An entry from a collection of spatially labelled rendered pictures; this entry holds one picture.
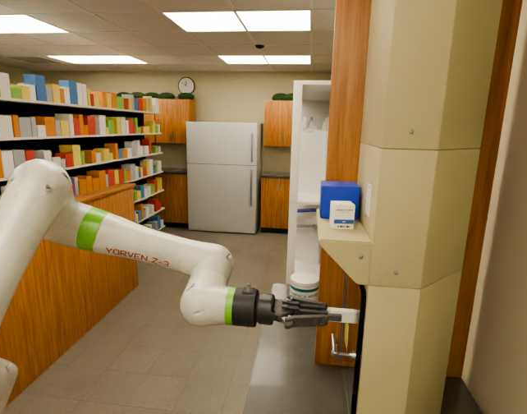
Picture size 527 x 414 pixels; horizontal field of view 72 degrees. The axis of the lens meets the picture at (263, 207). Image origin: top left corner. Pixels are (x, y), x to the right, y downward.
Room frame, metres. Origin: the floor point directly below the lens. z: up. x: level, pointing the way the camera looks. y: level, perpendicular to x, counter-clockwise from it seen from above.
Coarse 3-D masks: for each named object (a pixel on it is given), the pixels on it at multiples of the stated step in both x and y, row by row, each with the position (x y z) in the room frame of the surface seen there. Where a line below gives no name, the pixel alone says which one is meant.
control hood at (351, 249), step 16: (320, 224) 0.88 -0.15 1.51; (320, 240) 0.76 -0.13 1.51; (336, 240) 0.75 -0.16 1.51; (352, 240) 0.76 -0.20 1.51; (368, 240) 0.76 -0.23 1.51; (336, 256) 0.75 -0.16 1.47; (352, 256) 0.75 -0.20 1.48; (368, 256) 0.74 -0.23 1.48; (352, 272) 0.75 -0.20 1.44; (368, 272) 0.74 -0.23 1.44
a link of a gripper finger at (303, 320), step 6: (288, 318) 0.75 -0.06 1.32; (294, 318) 0.75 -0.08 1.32; (300, 318) 0.76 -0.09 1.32; (306, 318) 0.76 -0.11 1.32; (312, 318) 0.76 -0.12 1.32; (318, 318) 0.76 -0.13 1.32; (324, 318) 0.76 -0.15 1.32; (294, 324) 0.75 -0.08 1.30; (300, 324) 0.76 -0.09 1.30; (306, 324) 0.76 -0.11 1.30; (312, 324) 0.76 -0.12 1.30; (318, 324) 0.76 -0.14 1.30; (324, 324) 0.76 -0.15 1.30
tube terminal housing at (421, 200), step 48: (384, 192) 0.74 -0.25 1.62; (432, 192) 0.73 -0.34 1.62; (384, 240) 0.74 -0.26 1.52; (432, 240) 0.74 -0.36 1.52; (384, 288) 0.74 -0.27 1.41; (432, 288) 0.76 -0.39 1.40; (384, 336) 0.74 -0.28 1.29; (432, 336) 0.78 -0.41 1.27; (384, 384) 0.74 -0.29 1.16; (432, 384) 0.80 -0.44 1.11
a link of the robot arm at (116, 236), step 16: (112, 224) 0.90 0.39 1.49; (128, 224) 0.92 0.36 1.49; (96, 240) 0.88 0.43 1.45; (112, 240) 0.89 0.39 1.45; (128, 240) 0.89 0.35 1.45; (144, 240) 0.90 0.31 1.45; (160, 240) 0.91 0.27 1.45; (176, 240) 0.93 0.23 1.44; (192, 240) 0.95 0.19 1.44; (128, 256) 0.90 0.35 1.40; (144, 256) 0.90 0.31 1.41; (160, 256) 0.90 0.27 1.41; (176, 256) 0.90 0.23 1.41; (192, 256) 0.90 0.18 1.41; (208, 256) 0.91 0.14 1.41; (224, 256) 0.92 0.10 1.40; (192, 272) 0.89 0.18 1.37; (224, 272) 0.89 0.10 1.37
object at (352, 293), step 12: (348, 276) 1.00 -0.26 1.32; (348, 288) 0.98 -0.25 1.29; (360, 288) 0.77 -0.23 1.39; (348, 300) 0.96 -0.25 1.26; (360, 300) 0.75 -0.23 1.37; (360, 312) 0.75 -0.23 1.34; (348, 324) 0.92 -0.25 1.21; (360, 324) 0.75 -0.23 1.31; (348, 336) 0.90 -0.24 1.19; (360, 336) 0.75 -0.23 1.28; (348, 348) 0.88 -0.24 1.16; (348, 360) 0.86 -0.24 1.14; (348, 372) 0.84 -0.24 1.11; (348, 384) 0.83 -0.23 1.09; (348, 396) 0.81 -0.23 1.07; (348, 408) 0.79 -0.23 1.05
